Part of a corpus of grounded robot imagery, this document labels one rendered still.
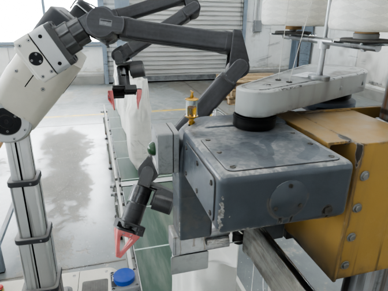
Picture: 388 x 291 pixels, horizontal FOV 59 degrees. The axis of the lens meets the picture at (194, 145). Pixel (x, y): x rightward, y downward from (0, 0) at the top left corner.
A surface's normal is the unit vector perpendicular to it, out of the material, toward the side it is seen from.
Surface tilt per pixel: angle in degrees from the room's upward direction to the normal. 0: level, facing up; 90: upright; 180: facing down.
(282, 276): 90
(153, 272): 0
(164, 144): 90
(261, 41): 90
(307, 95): 90
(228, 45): 76
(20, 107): 115
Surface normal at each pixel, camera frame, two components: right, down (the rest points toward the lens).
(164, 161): 0.27, 0.35
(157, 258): 0.02, -0.93
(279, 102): 0.65, 0.29
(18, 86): -0.16, 0.71
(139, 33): 0.15, 0.14
